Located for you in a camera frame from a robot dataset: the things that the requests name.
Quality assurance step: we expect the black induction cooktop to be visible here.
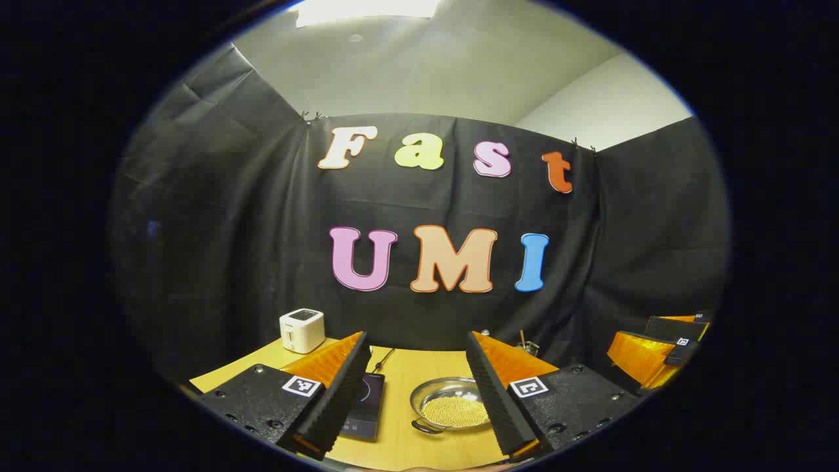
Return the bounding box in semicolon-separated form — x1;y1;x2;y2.
338;372;386;441

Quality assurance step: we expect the white toaster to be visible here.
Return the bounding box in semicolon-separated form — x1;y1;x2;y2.
279;308;326;355

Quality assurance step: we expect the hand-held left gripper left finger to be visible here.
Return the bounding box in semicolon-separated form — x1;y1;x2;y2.
197;331;373;461

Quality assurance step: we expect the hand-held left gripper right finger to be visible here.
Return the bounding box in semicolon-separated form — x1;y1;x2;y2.
465;331;646;463

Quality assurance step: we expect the pile of yellow soybeans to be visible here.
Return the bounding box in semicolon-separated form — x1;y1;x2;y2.
421;395;490;429

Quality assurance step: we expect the black backdrop cloth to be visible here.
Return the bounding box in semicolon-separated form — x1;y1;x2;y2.
108;43;732;394

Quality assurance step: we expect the steel pot with black handles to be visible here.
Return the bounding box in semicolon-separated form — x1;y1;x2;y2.
410;376;492;435

